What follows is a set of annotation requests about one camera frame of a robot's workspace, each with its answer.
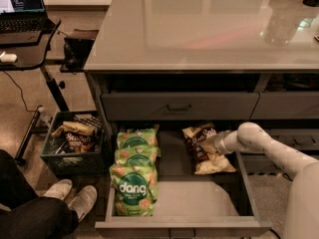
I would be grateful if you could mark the left white shoe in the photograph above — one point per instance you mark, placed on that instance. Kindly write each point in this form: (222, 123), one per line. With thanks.
(60, 189)

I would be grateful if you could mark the cream chip bag in crate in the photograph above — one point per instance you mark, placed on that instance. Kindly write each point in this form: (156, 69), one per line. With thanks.
(75, 127)

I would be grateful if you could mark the brown chip bag in crate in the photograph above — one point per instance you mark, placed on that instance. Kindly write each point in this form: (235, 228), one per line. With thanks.
(79, 143)

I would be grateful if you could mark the right white shoe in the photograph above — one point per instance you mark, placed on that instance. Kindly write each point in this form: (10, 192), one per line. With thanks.
(84, 201)

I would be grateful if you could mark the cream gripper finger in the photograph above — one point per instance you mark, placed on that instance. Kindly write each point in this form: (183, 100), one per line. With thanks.
(208, 146)

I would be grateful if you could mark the black clamp device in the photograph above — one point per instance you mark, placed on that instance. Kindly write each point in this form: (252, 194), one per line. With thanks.
(77, 48)

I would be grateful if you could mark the brown sea salt chip bag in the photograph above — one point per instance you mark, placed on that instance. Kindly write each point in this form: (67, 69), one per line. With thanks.
(207, 160)

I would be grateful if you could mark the dark green plastic crate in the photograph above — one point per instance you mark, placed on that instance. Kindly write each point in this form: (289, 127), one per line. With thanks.
(63, 163)

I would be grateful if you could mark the front green dang chip bag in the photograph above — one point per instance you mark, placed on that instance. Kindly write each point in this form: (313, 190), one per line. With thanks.
(136, 189)

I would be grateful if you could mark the white shoe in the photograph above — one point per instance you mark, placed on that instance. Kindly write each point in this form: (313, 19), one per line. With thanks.
(60, 189)
(84, 201)

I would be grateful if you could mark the open laptop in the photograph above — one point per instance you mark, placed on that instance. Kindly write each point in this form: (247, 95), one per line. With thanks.
(21, 22)

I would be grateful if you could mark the middle green dang chip bag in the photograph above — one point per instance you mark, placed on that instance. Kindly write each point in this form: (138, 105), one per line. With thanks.
(137, 155)

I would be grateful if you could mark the grey top drawer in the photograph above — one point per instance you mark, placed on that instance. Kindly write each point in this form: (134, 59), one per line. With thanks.
(179, 106)

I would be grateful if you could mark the black side desk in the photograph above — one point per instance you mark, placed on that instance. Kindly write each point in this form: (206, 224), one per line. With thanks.
(32, 58)

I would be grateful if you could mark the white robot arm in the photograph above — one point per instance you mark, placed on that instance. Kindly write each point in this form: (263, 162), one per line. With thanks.
(302, 214)

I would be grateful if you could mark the white computer mouse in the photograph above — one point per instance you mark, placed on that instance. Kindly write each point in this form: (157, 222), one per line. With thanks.
(8, 58)

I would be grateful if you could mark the green dang chip bag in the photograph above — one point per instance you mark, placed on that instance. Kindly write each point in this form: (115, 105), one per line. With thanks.
(141, 136)
(136, 189)
(137, 155)

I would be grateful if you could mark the black trouser legs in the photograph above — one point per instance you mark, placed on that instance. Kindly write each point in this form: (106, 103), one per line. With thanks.
(30, 216)

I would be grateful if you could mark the open grey middle drawer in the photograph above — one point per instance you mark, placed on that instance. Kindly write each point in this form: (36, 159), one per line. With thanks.
(190, 206)

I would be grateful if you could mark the back green dang chip bag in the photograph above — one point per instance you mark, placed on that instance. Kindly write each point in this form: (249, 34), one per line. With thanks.
(141, 136)

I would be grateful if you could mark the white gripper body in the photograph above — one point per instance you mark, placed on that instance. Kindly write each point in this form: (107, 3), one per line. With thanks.
(219, 142)

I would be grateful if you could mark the grey counter cabinet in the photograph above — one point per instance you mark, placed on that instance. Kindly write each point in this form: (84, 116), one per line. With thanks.
(211, 46)

